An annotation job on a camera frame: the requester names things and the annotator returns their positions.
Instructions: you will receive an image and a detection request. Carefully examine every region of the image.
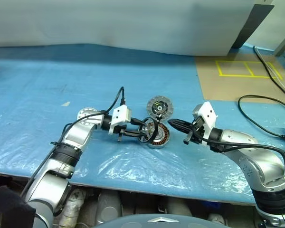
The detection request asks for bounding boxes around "blue plastic table sheet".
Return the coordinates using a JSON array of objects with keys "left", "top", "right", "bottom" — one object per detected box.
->
[{"left": 0, "top": 44, "right": 285, "bottom": 205}]

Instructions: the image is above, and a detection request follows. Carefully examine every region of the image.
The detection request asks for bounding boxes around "light grey rounded shape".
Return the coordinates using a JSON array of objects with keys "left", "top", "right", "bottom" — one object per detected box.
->
[{"left": 166, "top": 197, "right": 193, "bottom": 217}]

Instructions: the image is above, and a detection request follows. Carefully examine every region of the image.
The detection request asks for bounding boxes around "black cloth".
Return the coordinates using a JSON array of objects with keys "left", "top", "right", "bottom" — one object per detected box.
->
[{"left": 0, "top": 186, "right": 36, "bottom": 228}]

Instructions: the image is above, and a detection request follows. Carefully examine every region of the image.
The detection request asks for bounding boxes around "yellow tape grid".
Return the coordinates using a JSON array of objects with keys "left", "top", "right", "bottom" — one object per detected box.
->
[{"left": 215, "top": 60, "right": 284, "bottom": 79}]

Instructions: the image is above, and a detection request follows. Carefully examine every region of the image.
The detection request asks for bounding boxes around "grey robot chest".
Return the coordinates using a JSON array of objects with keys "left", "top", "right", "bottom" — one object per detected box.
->
[{"left": 104, "top": 213, "right": 213, "bottom": 228}]

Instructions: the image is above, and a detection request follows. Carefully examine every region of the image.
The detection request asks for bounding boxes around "brown cardboard sheet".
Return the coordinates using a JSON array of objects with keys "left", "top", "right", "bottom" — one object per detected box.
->
[{"left": 194, "top": 52, "right": 285, "bottom": 105}]

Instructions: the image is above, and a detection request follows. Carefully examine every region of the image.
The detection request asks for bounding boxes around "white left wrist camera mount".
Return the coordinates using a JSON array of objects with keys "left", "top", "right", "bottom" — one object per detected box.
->
[{"left": 108, "top": 105, "right": 132, "bottom": 135}]

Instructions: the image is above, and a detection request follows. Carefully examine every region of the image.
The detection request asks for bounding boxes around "white cable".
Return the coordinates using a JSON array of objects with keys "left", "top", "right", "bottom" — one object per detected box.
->
[{"left": 255, "top": 46, "right": 285, "bottom": 95}]

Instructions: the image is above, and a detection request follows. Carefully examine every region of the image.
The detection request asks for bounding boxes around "small white rounded shape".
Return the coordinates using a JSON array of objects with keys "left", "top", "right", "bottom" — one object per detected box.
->
[{"left": 207, "top": 212, "right": 226, "bottom": 225}]

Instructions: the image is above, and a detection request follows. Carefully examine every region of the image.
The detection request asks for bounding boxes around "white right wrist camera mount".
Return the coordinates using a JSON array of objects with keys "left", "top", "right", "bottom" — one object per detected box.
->
[{"left": 191, "top": 101, "right": 219, "bottom": 146}]

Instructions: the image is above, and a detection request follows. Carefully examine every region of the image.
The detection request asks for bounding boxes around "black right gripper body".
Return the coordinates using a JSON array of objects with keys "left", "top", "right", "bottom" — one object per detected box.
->
[{"left": 183, "top": 120, "right": 206, "bottom": 145}]

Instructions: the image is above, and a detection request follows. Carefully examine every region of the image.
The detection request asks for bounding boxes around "grey rounded cylinder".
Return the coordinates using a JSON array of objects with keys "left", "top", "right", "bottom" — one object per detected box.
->
[{"left": 96, "top": 191, "right": 123, "bottom": 225}]

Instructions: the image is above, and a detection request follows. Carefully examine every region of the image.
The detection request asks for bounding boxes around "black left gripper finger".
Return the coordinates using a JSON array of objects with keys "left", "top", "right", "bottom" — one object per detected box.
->
[
  {"left": 123, "top": 131, "right": 145, "bottom": 138},
  {"left": 129, "top": 118, "right": 147, "bottom": 127}
]

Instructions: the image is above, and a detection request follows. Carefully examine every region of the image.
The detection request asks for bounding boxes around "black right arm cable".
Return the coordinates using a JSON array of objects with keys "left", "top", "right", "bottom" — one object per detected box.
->
[{"left": 192, "top": 128, "right": 285, "bottom": 190}]

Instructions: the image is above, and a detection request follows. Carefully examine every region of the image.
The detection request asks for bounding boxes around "large white board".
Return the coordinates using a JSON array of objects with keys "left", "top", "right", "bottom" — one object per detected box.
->
[{"left": 0, "top": 0, "right": 256, "bottom": 57}]

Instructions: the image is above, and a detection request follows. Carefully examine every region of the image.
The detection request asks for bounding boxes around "black looped cable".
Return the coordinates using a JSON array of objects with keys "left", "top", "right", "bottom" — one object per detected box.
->
[{"left": 237, "top": 95, "right": 285, "bottom": 138}]

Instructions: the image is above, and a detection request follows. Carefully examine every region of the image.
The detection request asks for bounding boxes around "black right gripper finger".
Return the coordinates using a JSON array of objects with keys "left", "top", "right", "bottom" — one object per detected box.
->
[
  {"left": 168, "top": 118, "right": 194, "bottom": 128},
  {"left": 171, "top": 125, "right": 193, "bottom": 134}
]

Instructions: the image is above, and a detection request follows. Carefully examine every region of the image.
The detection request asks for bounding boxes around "dark grey panel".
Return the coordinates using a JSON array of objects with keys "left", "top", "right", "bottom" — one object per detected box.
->
[{"left": 232, "top": 4, "right": 276, "bottom": 50}]

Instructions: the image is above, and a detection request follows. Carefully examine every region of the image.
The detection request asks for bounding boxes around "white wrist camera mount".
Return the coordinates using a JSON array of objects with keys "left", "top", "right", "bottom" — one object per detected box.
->
[
  {"left": 108, "top": 105, "right": 132, "bottom": 135},
  {"left": 191, "top": 101, "right": 219, "bottom": 146}
]

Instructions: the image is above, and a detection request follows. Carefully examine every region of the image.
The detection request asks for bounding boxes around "copper wound motor stator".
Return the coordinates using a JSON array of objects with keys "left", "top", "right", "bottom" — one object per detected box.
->
[{"left": 147, "top": 123, "right": 171, "bottom": 150}]

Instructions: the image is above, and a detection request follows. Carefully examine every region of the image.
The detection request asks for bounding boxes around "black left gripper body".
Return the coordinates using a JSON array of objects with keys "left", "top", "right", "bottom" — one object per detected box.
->
[{"left": 114, "top": 123, "right": 131, "bottom": 143}]

